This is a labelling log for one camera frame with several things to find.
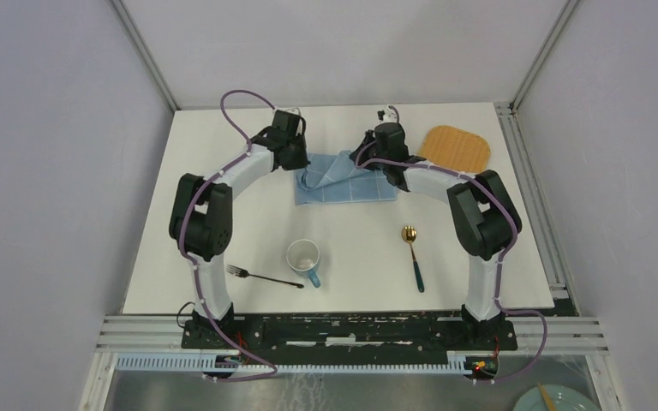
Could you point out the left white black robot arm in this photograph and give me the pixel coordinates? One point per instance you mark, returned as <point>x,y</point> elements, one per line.
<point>201,220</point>

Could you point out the wooden chopstick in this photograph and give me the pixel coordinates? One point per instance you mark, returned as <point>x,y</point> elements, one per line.
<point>547,399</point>

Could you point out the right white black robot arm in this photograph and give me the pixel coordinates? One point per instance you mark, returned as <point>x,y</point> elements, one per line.
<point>486,222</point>

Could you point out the blue checked cloth napkin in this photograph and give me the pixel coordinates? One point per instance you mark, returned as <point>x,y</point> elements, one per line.
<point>334,179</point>

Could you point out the gold spoon teal handle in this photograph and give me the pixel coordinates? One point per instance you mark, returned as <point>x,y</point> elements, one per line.
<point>409,236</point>

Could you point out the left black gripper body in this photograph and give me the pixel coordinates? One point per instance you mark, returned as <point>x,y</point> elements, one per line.
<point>298,158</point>

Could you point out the woven bamboo placemat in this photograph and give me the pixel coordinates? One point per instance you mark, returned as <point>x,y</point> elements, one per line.
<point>455,149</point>

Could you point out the black metal fork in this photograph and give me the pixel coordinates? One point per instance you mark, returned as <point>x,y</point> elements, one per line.
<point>243,273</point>

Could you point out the light blue cable duct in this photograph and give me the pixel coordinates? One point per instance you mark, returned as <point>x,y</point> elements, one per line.
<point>174,362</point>

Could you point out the green plate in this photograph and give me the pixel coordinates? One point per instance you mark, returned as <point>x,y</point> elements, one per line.
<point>563,398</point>

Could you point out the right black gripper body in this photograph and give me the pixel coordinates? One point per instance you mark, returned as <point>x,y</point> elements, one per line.
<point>369,153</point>

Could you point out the white blue mug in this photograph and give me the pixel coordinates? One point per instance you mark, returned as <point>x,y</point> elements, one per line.
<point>303,257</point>

